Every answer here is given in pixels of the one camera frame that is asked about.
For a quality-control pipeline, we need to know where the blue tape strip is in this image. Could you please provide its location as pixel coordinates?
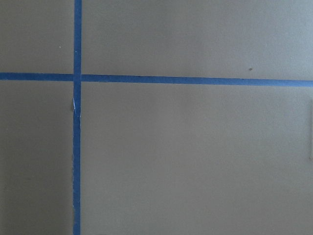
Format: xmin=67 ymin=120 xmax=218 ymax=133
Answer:
xmin=0 ymin=72 xmax=313 ymax=88
xmin=72 ymin=0 xmax=83 ymax=235

